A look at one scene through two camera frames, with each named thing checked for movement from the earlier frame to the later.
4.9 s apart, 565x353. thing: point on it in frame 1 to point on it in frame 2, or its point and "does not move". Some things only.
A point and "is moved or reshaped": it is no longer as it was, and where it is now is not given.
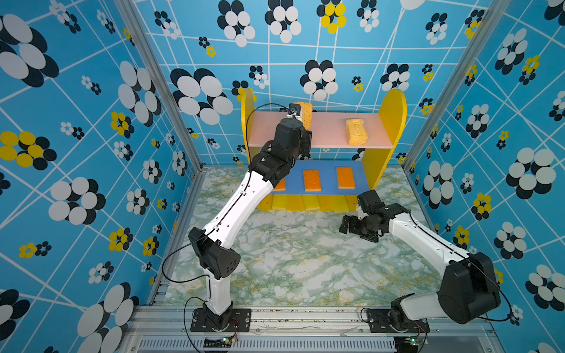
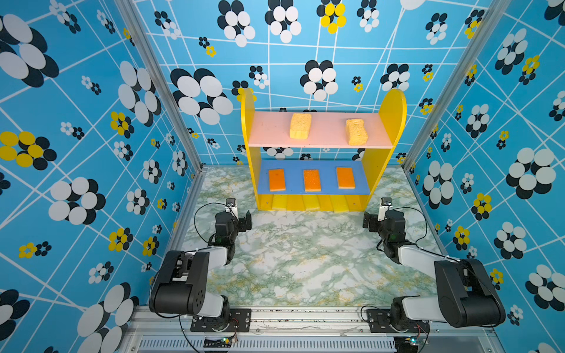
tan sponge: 356,132 does not move
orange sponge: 281,185 does not move
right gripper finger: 351,223 to 370,220
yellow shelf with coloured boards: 332,175 does not move
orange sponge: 346,179 does not move
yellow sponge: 279,201 does not move
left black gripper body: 303,147 to 235,229
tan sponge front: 307,113 is moved or reshaped
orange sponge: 312,181 does not move
